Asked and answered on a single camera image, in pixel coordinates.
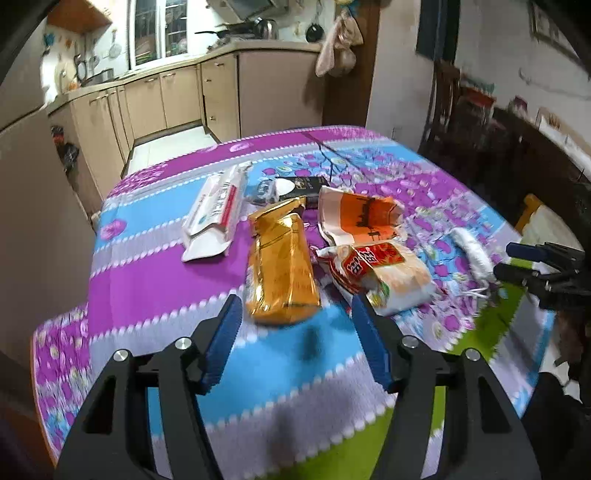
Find light wooden chair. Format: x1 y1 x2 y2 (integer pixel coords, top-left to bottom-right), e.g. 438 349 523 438
515 194 546 232

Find beige hanging cloth bag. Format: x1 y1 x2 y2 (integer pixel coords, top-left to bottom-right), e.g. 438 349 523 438
315 11 363 79

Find torn orange white packet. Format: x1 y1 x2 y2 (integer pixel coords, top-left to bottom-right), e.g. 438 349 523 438
318 185 404 247

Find beige kitchen cabinets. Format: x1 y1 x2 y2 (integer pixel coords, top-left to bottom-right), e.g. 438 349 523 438
46 39 324 204

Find small black box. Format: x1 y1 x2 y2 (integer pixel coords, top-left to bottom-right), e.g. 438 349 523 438
279 174 329 200

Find purple floral printed tablecloth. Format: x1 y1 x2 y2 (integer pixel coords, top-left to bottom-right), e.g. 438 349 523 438
30 124 559 480

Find framed wall picture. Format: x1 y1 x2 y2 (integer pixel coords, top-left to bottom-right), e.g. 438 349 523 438
529 0 583 61

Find long white cardboard box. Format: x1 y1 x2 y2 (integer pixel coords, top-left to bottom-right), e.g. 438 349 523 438
181 161 254 263

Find black small packet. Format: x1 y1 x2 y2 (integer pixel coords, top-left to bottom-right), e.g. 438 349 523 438
247 178 296 206

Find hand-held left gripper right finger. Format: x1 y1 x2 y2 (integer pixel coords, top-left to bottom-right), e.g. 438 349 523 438
352 294 541 480

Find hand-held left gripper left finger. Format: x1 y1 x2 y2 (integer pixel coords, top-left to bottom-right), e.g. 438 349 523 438
54 294 244 480

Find brown wooden door frame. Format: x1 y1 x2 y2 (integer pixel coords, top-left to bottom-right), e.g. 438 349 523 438
323 0 382 127

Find kitchen window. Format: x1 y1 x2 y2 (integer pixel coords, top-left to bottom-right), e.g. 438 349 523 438
129 0 190 68

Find range hood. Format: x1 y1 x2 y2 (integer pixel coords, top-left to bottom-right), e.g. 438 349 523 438
205 0 287 21

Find wooden wall cabinet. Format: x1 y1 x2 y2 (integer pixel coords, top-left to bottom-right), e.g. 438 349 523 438
46 0 114 33

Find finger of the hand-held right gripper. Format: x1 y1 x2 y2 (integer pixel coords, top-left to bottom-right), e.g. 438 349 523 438
494 263 591 310
505 241 589 278

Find red white noodle packet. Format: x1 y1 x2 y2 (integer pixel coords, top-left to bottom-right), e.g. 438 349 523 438
316 240 438 317

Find blue framed window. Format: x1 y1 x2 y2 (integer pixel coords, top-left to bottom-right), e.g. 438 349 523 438
416 0 460 63

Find metal kettle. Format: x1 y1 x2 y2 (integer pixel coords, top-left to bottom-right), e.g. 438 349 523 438
254 17 280 40

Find dark wooden chair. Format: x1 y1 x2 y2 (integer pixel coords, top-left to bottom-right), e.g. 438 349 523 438
418 60 495 162

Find dark wooden table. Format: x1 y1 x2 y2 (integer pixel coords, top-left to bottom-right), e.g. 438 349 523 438
485 104 591 217

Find black frying pan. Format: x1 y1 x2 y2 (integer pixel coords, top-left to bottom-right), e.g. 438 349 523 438
194 25 259 40

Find golden yellow snack packet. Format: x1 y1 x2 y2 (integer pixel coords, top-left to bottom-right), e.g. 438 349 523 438
247 196 322 328

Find black hanging bag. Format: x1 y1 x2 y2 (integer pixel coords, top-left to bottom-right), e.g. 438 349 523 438
50 124 80 174

